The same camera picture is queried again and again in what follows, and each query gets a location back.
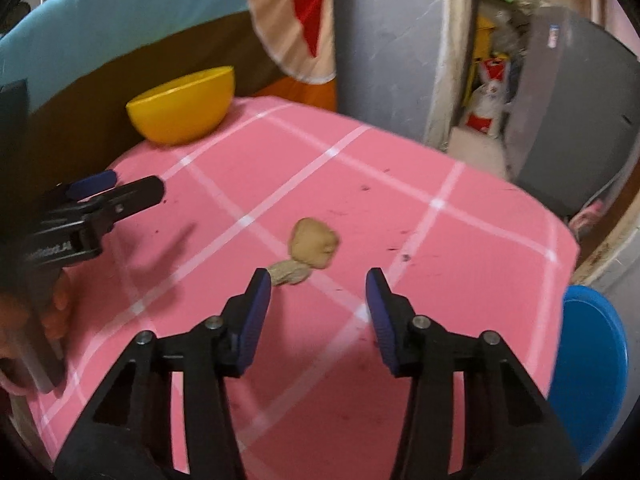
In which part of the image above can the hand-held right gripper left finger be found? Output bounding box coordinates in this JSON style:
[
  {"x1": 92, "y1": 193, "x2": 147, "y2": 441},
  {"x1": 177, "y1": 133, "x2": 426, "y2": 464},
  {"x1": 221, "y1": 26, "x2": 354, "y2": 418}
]
[{"x1": 54, "y1": 267, "x2": 273, "y2": 480}]

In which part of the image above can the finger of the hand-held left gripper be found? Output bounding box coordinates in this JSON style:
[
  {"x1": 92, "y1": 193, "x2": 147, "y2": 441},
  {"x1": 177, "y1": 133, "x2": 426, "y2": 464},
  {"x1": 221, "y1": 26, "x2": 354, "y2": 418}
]
[
  {"x1": 50, "y1": 170, "x2": 118, "y2": 203},
  {"x1": 92, "y1": 176, "x2": 166, "y2": 227}
]

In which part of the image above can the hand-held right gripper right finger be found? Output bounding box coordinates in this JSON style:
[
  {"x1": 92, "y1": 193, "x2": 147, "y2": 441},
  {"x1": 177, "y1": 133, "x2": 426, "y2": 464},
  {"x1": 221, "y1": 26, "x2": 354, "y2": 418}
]
[{"x1": 365, "y1": 267, "x2": 583, "y2": 480}]

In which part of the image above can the ginger root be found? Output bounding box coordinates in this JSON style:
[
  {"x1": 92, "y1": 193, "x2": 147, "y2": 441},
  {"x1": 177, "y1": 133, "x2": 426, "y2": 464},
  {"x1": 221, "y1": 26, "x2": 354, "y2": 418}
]
[{"x1": 268, "y1": 217, "x2": 342, "y2": 288}]

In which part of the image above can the blue plastic basin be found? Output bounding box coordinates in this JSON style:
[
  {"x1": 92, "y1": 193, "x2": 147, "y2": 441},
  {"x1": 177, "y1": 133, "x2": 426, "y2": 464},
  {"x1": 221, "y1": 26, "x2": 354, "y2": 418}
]
[{"x1": 547, "y1": 285, "x2": 630, "y2": 466}]

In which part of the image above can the person's left hand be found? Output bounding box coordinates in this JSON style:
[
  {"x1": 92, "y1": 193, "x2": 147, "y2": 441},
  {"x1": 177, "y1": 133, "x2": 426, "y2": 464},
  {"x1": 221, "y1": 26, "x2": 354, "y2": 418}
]
[{"x1": 0, "y1": 277, "x2": 72, "y2": 388}]

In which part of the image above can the yellow plastic bowl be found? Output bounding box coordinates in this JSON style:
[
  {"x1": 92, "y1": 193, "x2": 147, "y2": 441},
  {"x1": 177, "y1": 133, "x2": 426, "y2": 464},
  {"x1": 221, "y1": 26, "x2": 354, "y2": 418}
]
[{"x1": 126, "y1": 66, "x2": 236, "y2": 146}]

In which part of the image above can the pink checked tablecloth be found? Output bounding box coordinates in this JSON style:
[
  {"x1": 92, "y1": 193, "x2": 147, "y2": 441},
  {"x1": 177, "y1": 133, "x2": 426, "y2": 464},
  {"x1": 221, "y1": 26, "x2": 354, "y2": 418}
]
[{"x1": 27, "y1": 96, "x2": 581, "y2": 480}]

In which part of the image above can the colourful patchwork blanket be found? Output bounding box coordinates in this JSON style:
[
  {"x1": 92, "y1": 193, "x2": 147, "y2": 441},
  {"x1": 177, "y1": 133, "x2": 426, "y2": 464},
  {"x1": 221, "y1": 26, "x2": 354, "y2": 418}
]
[{"x1": 0, "y1": 0, "x2": 338, "y2": 196}]

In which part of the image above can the pink cloth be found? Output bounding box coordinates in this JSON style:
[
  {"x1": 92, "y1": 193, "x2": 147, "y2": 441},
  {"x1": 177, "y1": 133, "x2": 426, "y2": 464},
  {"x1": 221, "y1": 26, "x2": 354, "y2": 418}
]
[{"x1": 570, "y1": 200, "x2": 606, "y2": 233}]

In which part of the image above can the white and red sack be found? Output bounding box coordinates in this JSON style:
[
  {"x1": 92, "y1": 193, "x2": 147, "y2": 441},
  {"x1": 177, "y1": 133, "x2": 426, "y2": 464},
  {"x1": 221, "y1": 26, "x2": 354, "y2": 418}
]
[{"x1": 465, "y1": 55, "x2": 511, "y2": 136}]

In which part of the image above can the grey television set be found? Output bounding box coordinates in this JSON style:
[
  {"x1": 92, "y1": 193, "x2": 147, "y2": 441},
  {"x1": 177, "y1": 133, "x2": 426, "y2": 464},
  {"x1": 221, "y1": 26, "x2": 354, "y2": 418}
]
[{"x1": 502, "y1": 7, "x2": 640, "y2": 221}]

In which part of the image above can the yellow box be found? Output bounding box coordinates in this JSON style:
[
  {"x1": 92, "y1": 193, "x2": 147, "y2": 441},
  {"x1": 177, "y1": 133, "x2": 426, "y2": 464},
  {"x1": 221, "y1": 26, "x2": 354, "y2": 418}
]
[{"x1": 475, "y1": 15, "x2": 496, "y2": 58}]

